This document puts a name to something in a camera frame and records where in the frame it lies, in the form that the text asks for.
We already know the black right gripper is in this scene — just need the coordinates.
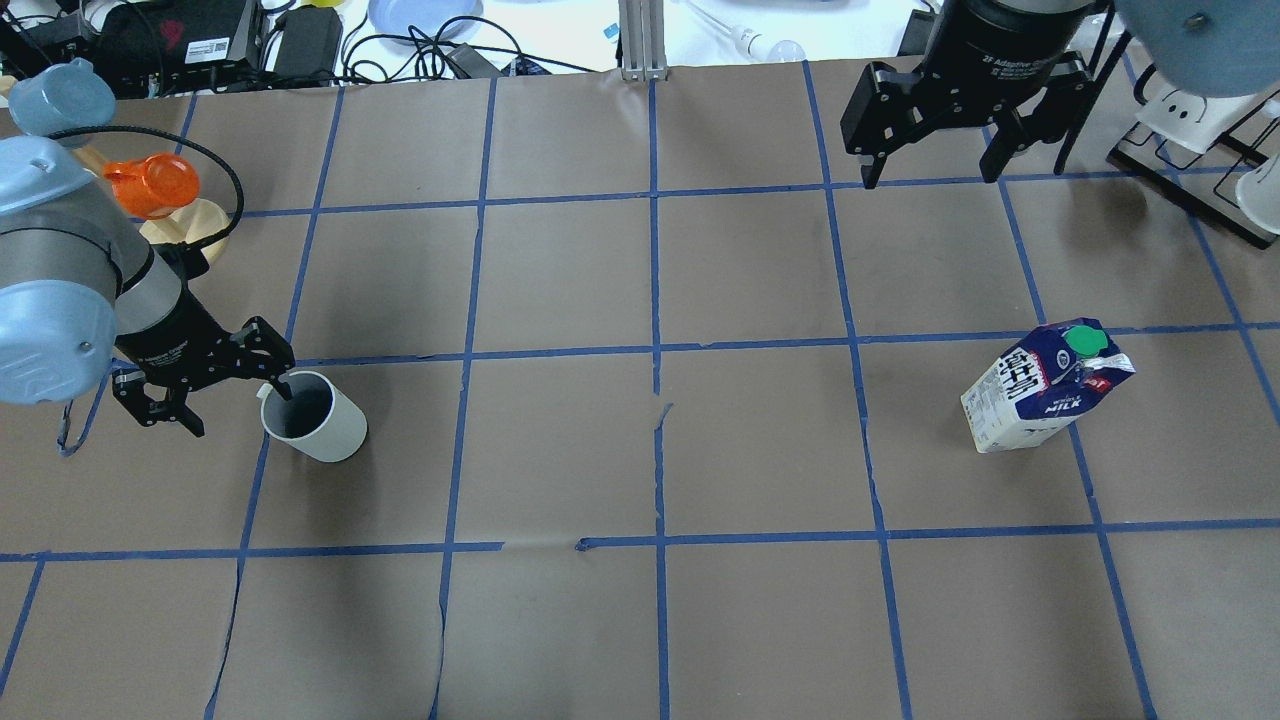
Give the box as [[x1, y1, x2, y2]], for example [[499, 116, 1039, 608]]
[[840, 1, 1094, 190]]

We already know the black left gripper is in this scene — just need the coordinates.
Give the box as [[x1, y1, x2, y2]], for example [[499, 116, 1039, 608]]
[[111, 300, 296, 437]]

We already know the white grey mug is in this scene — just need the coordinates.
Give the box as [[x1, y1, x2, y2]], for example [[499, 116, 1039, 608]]
[[256, 370, 369, 462]]

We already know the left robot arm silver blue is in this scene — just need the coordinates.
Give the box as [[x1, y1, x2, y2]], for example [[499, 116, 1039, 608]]
[[1, 135, 294, 436]]

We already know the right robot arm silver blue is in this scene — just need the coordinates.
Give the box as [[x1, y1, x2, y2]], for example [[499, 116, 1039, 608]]
[[840, 1, 1277, 190]]

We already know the white cup on rack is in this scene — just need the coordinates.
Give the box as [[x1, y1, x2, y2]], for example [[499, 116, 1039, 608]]
[[1135, 85, 1236, 155]]

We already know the blue white milk carton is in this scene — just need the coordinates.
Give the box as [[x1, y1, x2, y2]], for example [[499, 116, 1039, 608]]
[[960, 316, 1137, 454]]

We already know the orange mug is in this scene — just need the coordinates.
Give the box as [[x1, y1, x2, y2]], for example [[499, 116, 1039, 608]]
[[102, 152, 201, 220]]

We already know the blue mug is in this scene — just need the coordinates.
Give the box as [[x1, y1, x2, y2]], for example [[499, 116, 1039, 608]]
[[6, 58, 116, 137]]

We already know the black computer box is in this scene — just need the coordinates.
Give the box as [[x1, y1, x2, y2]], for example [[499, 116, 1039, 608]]
[[88, 1, 266, 99]]

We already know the black power adapter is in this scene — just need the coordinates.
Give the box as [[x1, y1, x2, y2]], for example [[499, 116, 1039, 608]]
[[270, 5, 342, 88]]

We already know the blue plate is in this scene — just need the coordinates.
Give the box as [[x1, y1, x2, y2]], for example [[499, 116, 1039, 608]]
[[367, 0, 483, 44]]

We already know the aluminium frame post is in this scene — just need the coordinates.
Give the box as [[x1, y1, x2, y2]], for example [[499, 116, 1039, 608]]
[[618, 0, 669, 82]]

